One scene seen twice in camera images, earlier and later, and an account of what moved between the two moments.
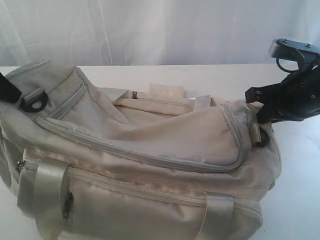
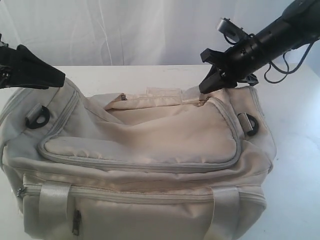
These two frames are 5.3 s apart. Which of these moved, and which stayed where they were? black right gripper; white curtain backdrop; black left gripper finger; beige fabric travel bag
Moved: black right gripper; black left gripper finger
Stayed: white curtain backdrop; beige fabric travel bag
